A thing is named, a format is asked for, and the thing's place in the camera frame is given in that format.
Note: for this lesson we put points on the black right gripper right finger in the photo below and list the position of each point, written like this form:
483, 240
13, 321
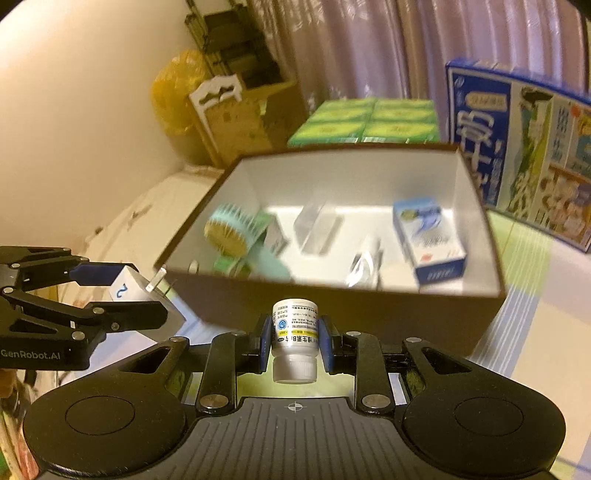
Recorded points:
358, 354

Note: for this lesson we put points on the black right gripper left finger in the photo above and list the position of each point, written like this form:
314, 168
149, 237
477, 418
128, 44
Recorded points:
228, 356

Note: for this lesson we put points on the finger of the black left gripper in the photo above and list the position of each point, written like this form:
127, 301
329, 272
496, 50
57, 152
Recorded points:
111, 318
30, 268

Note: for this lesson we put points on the white cube power adapter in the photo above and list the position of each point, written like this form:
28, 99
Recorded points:
129, 286

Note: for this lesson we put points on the white pill bottle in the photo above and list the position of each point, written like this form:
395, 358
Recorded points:
295, 341

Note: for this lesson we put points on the white printed tube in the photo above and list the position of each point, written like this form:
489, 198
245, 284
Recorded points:
365, 269

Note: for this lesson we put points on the mint green handheld fan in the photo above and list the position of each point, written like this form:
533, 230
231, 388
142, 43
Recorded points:
247, 244

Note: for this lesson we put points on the blue white medicine box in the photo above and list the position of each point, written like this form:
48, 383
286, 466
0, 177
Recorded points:
430, 240

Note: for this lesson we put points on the clear plastic case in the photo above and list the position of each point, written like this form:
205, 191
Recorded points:
315, 227

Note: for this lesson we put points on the brown cardboard storage box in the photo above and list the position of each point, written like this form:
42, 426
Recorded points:
362, 182

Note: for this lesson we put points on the checkered blue green tablecloth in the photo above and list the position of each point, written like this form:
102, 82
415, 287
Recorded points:
541, 336

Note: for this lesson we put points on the yellow plastic bag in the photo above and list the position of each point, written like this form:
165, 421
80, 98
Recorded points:
171, 87

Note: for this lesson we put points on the green tissue pack bundle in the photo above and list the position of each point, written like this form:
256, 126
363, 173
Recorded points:
370, 120

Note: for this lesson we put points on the tan cardboard shipping box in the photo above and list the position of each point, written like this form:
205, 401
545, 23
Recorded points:
263, 121

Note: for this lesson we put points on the white carved wooden board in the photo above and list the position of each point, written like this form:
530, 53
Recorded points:
208, 94

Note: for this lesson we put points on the blue milk carton box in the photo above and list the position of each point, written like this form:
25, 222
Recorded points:
528, 140

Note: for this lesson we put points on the pink curtain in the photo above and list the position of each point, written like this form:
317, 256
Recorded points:
399, 49

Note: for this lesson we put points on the black wire rack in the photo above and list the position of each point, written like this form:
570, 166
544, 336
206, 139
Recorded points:
232, 44

